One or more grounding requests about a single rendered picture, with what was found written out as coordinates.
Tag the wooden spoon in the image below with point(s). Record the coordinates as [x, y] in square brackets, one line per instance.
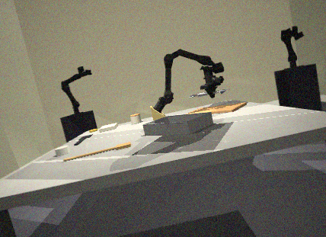
[120, 146]

